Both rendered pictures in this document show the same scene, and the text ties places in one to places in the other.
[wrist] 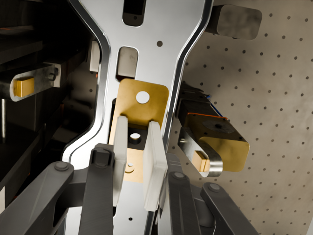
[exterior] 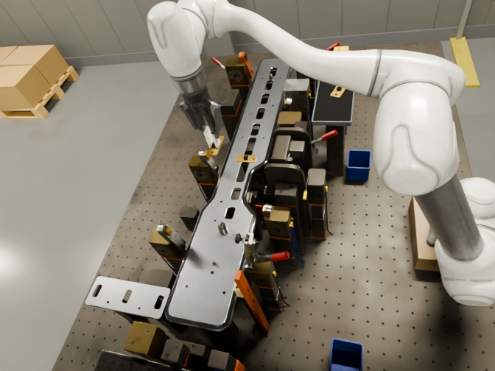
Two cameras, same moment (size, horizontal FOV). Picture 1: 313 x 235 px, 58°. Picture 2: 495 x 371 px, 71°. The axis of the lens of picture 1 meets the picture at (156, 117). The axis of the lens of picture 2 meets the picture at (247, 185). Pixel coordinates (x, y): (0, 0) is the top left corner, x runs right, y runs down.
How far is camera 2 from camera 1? 96 cm
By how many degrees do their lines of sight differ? 19
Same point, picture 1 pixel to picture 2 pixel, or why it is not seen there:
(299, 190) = (160, 163)
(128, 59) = (235, 196)
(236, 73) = not seen: hidden behind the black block
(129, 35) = (233, 203)
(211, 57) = not seen: hidden behind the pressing
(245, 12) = (185, 215)
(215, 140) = (201, 165)
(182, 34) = (211, 205)
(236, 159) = (193, 159)
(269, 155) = (175, 180)
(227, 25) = (193, 210)
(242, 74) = not seen: hidden behind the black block
